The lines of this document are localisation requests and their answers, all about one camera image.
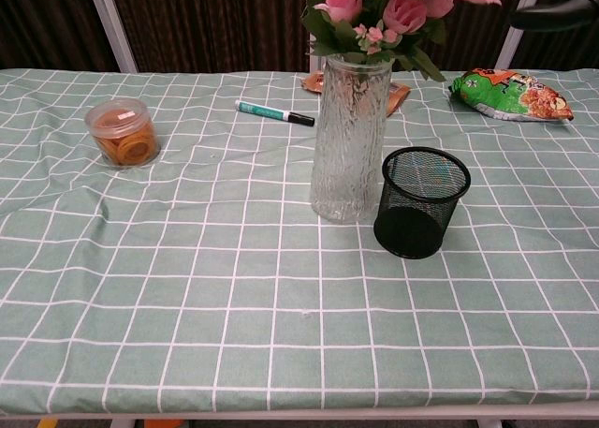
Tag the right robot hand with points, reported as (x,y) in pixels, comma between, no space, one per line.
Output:
(552,16)

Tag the pink artificial flower bouquet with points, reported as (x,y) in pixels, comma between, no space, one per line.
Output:
(402,11)

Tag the frosted glass cup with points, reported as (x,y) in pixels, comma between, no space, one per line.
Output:
(348,166)

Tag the green snack bag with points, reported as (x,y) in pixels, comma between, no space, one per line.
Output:
(510,95)

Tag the orange spouted sauce pouch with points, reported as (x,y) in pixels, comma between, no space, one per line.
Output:
(398,98)

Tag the black mesh pen holder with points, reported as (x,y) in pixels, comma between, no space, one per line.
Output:
(412,231)

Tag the green white marker pen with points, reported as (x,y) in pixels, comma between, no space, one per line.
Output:
(262,111)

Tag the green checked tablecloth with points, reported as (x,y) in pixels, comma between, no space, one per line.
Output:
(234,283)

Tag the clear jar of orange rings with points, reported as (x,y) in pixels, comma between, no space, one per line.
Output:
(124,137)

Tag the aluminium frame post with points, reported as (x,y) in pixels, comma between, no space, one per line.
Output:
(114,25)
(510,48)
(316,65)

